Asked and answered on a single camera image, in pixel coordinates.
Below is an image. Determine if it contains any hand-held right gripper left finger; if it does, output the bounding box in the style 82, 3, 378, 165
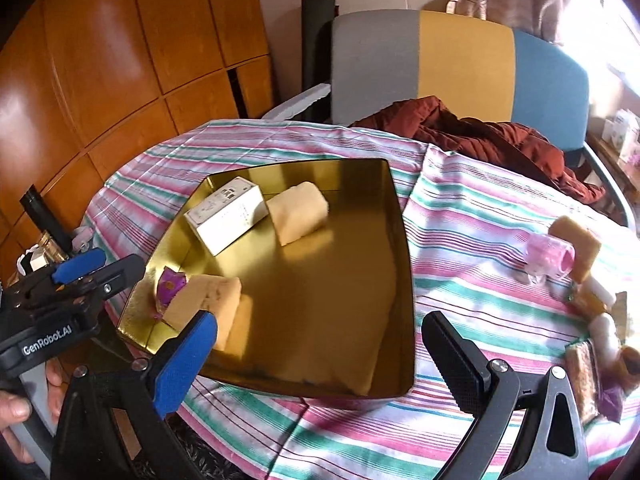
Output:
50, 310, 221, 480

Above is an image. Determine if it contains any rust brown jacket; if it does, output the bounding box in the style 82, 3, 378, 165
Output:
350, 96, 608, 206

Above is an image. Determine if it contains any yellow sponge block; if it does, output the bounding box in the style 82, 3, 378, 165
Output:
548, 216, 602, 283
165, 274, 242, 351

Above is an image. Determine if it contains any person's left hand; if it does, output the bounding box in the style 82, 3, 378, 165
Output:
0, 391, 33, 465

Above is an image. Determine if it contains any gold metal tray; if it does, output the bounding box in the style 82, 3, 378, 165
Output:
116, 158, 417, 401

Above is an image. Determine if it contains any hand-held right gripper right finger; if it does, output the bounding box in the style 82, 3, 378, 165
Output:
421, 311, 591, 480

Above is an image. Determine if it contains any wooden cabinet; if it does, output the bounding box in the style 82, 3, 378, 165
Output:
0, 0, 276, 286

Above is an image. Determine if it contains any white printed carton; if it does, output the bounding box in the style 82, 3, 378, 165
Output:
601, 109, 640, 145

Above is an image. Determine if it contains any white foam piece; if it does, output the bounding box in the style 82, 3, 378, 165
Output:
264, 83, 332, 122

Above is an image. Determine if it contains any striped tablecloth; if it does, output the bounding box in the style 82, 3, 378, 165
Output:
82, 119, 640, 480

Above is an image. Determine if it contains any purple candy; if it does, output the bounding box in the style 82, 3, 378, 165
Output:
152, 266, 188, 321
597, 385, 626, 423

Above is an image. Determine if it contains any wooden side table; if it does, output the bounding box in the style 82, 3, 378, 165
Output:
585, 132, 640, 231

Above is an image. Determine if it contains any pink plastic cup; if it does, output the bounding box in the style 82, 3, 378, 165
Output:
522, 232, 576, 281

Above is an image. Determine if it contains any yellow cake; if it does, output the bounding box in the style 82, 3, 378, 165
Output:
266, 182, 330, 247

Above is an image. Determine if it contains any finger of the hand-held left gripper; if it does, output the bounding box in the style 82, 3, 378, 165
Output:
10, 249, 107, 293
25, 254, 146, 313

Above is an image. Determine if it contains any grey yellow blue chair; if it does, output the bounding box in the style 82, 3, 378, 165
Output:
327, 10, 636, 226

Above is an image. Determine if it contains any clear plastic wrap ball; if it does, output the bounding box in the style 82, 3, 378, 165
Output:
587, 312, 623, 367

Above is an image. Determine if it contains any black rolled mat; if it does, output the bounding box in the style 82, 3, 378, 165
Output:
301, 0, 340, 126

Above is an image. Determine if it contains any white printed box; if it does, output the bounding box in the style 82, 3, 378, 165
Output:
184, 176, 269, 256

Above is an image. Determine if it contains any white bar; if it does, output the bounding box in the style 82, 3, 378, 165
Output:
585, 275, 616, 307

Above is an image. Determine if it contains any black bottle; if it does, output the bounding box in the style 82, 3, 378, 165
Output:
20, 187, 71, 256

